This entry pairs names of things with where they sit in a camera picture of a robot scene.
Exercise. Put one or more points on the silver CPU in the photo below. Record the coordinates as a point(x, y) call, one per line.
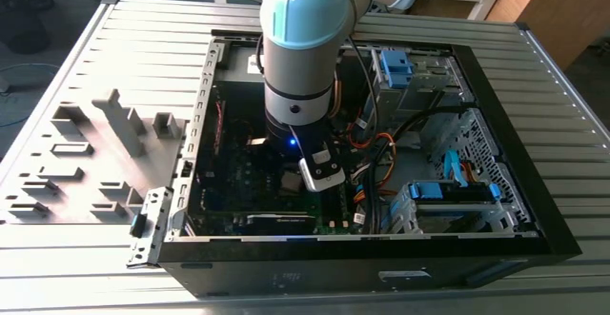
point(291, 182)

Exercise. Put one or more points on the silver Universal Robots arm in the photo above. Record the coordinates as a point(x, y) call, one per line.
point(295, 90)

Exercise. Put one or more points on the green motherboard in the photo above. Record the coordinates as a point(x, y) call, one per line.
point(311, 204)

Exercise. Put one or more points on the black RAM slot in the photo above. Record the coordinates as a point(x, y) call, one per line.
point(344, 208)
point(330, 208)

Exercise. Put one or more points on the black graphics card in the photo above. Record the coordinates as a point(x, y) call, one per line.
point(280, 222)

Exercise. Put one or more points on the metal expansion slot retainer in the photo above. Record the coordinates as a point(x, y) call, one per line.
point(156, 204)

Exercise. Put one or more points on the blue drive bay latch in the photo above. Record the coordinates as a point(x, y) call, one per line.
point(395, 61)

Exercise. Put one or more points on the tall metal drive cage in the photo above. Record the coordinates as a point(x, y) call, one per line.
point(429, 90)

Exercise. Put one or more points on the blue disk carrier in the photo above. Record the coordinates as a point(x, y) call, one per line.
point(429, 190)

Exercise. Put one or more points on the black open PC case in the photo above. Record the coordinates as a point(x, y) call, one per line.
point(334, 258)

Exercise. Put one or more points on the grey parts rack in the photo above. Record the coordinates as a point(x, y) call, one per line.
point(95, 193)

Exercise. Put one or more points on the low metal disk cage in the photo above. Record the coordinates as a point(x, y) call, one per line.
point(505, 215)

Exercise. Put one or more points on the black office chair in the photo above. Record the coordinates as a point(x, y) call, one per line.
point(28, 36)

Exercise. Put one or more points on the wooden cabinet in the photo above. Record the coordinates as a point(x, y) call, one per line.
point(562, 15)

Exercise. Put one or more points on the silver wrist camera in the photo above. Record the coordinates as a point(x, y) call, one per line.
point(328, 181)

